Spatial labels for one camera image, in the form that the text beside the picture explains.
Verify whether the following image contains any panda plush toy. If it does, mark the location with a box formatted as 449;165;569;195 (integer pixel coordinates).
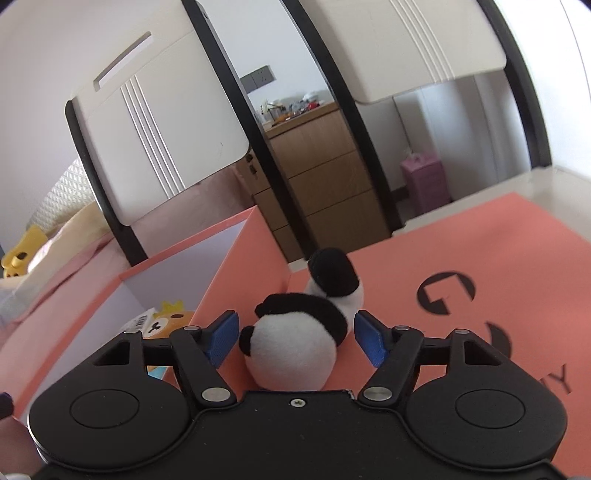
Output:
238;247;365;392

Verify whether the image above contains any salmon box lid with logo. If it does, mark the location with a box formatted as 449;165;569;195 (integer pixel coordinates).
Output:
320;194;590;479

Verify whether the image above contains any clutter on cabinet top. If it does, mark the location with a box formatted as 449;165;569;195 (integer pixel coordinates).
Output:
256;90;335;126

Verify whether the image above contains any bear sticker card in box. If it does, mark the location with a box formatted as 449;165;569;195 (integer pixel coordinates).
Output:
120;300;195;380

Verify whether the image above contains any salmon open storage box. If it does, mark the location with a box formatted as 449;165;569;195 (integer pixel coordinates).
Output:
1;208;290;419

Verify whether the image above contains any pink bed with bedding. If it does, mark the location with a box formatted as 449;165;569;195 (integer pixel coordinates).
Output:
1;165;253;343

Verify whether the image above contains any wooden drawer cabinet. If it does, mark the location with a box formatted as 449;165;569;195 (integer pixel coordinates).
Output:
264;102;391;252

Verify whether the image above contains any yellow plush toy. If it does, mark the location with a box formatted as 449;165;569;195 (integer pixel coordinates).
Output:
1;225;48;278

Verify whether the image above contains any quilted cream headboard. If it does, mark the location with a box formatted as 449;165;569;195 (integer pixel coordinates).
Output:
26;158;95;233

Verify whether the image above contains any left white chair back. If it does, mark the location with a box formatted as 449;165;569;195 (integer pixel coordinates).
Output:
65;1;317;265

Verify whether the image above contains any white chair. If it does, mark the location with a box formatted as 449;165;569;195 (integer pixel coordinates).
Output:
283;1;552;231
65;1;317;265

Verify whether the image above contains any right white chair back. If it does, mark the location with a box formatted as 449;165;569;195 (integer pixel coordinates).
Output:
283;1;552;231

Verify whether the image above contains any wall power socket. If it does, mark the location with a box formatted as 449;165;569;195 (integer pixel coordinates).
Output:
240;65;276;94

